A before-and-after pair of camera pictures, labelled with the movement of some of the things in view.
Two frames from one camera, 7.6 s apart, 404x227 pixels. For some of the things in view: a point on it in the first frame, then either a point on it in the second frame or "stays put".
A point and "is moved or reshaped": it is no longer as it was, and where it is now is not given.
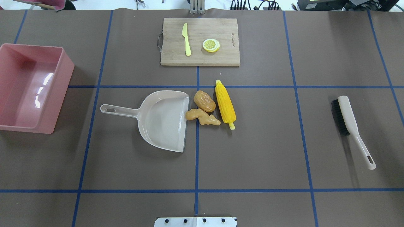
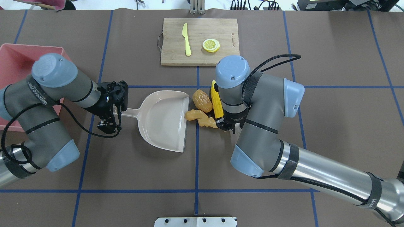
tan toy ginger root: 204,118 stays put
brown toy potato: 204,101 stays put
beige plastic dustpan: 162,118 stays put
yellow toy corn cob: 225,104 is moved or reshaped
